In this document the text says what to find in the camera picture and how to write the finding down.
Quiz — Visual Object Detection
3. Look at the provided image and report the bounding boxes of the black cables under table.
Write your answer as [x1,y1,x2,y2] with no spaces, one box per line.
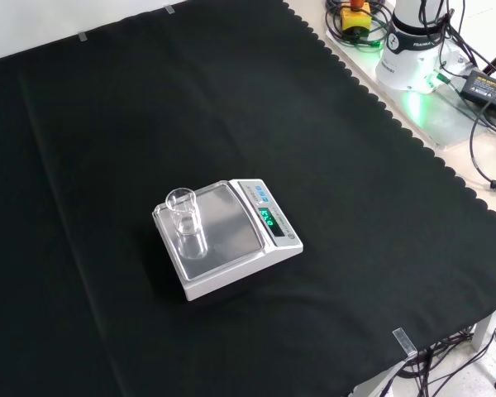
[396,326,496,397]

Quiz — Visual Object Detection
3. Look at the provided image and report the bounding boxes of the black power adapter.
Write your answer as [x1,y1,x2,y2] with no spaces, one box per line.
[459,69,496,121]

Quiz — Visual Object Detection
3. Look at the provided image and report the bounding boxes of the black adapter cable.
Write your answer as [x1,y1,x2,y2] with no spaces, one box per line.
[469,93,496,192]

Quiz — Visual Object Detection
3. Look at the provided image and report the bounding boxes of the black cable bundle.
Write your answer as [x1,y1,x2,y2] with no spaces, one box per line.
[324,0,393,51]

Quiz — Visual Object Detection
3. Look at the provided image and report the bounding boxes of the white table leg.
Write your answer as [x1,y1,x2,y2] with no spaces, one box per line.
[470,313,495,353]

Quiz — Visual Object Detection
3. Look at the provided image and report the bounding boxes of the white electronic balance steel pan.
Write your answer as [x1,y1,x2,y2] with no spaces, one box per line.
[151,178,305,303]

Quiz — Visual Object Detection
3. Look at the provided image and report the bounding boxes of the yellow stop button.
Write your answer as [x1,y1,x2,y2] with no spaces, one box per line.
[341,0,373,35]

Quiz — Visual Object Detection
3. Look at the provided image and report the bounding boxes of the clear glass beaker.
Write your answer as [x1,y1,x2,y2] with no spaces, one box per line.
[165,186,210,261]

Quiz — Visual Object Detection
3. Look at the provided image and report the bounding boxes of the black cloth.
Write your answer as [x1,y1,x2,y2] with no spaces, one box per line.
[0,0,496,397]

